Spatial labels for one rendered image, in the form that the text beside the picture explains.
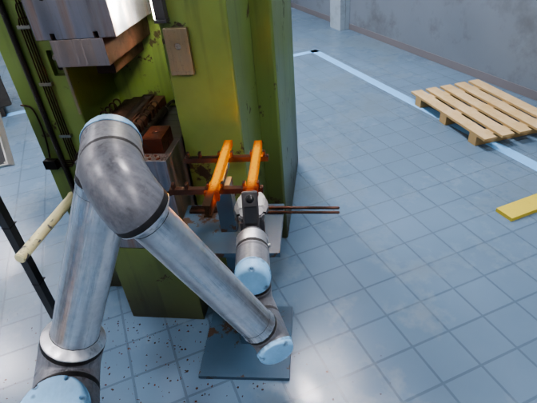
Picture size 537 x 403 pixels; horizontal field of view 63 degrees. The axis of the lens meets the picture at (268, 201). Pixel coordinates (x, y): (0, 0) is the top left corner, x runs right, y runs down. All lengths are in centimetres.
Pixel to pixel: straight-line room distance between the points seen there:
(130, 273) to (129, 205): 145
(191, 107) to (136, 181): 109
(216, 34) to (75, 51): 50
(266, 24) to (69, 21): 84
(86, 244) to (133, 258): 116
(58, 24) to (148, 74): 59
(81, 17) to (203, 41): 41
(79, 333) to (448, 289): 184
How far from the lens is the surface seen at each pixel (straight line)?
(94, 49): 172
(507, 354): 228
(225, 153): 161
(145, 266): 213
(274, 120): 226
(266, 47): 214
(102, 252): 98
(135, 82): 226
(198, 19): 170
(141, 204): 76
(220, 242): 163
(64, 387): 114
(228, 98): 177
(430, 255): 263
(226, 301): 95
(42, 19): 178
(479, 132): 378
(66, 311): 110
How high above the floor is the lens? 172
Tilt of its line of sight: 35 degrees down
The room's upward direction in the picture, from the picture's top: 6 degrees counter-clockwise
